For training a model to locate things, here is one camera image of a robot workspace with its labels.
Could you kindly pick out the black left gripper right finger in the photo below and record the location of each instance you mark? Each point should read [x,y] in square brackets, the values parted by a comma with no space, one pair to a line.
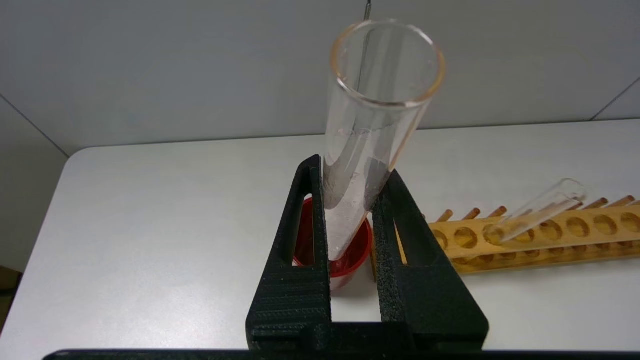
[425,300]

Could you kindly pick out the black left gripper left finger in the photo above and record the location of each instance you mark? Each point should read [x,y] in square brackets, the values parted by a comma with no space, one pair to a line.
[290,300]

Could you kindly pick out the wooden test tube rack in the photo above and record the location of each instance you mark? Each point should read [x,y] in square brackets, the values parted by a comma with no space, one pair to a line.
[550,255]

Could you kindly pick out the test tube with yellow pigment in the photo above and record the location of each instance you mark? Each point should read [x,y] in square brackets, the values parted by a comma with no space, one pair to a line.
[535,212]

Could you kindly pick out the red plastic cup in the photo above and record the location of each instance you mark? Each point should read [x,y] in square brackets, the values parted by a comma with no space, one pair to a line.
[352,257]

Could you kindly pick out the test tube with red pigment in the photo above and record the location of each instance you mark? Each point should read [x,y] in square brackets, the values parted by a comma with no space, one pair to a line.
[360,150]

